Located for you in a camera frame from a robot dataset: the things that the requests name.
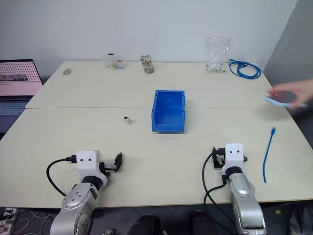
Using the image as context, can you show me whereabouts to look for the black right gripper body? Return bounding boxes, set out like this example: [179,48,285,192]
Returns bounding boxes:
[217,146,227,169]

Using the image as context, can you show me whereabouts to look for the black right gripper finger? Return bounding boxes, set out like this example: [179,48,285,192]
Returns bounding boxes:
[212,146,221,170]

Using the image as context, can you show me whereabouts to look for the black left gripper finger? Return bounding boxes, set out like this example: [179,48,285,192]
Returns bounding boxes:
[113,152,123,172]

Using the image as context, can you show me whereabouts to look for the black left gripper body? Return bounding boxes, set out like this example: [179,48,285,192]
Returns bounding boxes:
[98,162,117,175]

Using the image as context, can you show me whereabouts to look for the light blue phone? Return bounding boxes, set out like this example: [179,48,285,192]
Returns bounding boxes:
[263,94,308,109]

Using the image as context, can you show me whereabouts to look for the person's bare hand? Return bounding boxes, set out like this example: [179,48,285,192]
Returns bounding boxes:
[267,78,313,111]

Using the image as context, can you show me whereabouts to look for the blue plastic storage bin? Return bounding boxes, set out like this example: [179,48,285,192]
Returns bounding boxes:
[151,90,186,134]

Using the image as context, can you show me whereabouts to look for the clear bag of connectors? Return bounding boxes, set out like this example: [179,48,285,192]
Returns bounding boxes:
[204,36,231,73]

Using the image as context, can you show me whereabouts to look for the clear plastic parts box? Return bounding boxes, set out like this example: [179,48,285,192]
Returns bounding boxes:
[102,52,127,71]

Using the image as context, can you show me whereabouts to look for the jar of colourful pins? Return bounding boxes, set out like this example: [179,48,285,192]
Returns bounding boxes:
[139,54,155,74]

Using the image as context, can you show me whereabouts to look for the white power strip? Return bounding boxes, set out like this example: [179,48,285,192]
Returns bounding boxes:
[0,208,17,234]

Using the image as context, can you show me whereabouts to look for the open laptop with pink screen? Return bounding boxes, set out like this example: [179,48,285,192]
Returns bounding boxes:
[0,59,44,134]

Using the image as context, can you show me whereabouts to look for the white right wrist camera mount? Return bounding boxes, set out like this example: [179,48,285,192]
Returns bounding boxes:
[221,143,245,176]

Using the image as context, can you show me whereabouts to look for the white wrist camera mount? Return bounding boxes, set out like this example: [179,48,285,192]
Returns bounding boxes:
[221,143,245,176]
[76,150,101,177]

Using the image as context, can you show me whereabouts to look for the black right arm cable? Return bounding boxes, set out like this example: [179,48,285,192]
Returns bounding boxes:
[201,151,237,233]

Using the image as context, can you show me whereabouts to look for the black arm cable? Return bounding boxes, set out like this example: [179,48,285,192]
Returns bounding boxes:
[201,151,237,233]
[46,153,78,197]

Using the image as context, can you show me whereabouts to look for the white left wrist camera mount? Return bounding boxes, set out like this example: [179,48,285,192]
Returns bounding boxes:
[76,150,101,177]

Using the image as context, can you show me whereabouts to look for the short blue Ethernet cable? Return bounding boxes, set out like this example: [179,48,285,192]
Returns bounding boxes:
[263,126,277,184]

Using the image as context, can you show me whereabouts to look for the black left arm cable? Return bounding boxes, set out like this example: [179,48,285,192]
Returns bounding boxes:
[46,153,78,197]

